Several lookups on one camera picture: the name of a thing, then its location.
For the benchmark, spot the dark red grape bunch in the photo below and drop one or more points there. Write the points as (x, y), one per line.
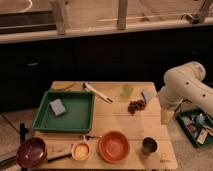
(136, 106)

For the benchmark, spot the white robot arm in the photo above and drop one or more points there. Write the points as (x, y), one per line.
(184, 82)

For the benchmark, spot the red orange bowl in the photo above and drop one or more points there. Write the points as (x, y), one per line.
(113, 147)

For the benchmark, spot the dark purple bowl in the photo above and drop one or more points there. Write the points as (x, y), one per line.
(31, 153)

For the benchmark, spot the green plastic tray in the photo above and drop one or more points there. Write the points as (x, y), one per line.
(77, 117)

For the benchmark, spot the yellow banana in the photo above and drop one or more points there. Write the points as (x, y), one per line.
(62, 85)

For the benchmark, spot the grey triangular cloth piece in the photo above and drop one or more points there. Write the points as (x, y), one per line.
(147, 95)

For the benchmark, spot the wooden folding table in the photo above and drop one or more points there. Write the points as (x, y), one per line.
(115, 116)

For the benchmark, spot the grey blue sponge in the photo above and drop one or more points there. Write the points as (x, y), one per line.
(57, 107)

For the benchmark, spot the small orange cup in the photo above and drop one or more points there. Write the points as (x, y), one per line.
(80, 151)

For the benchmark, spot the dark metal cup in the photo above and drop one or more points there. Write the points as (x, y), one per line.
(149, 145)

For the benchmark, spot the green bin with clutter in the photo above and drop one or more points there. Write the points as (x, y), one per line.
(192, 122)

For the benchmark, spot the black handled utensil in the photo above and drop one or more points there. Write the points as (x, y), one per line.
(58, 158)

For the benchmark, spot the black table stand post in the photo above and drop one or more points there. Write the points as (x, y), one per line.
(22, 138)

